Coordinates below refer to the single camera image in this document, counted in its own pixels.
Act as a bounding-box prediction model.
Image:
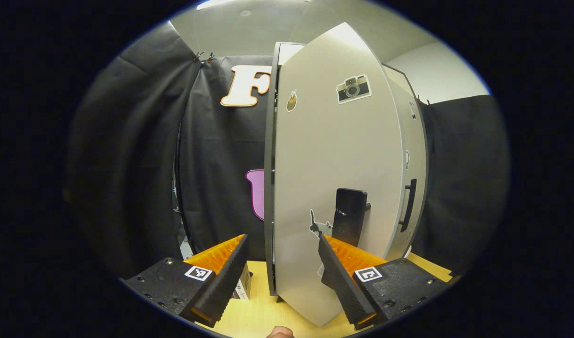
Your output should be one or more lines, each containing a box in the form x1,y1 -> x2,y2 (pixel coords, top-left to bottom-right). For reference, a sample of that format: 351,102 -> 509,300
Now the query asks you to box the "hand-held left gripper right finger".
318,234 -> 452,330

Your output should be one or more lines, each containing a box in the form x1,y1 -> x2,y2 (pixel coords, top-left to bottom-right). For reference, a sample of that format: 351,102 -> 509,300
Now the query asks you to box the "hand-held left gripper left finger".
120,234 -> 251,328

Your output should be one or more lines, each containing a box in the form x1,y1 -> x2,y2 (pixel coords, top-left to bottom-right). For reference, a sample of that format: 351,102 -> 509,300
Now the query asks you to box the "white and grey cabinet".
263,41 -> 306,296

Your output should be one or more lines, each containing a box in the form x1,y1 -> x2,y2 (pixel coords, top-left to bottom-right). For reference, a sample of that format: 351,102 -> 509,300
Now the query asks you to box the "white cabinet door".
274,22 -> 405,327
383,63 -> 429,261

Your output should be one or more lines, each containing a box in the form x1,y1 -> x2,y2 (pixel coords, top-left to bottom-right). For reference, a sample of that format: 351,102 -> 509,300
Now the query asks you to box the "small cardboard box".
231,262 -> 253,301

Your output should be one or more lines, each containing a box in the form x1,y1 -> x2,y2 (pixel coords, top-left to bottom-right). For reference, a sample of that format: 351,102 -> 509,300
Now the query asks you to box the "black backdrop cloth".
64,21 -> 274,277
411,95 -> 512,275

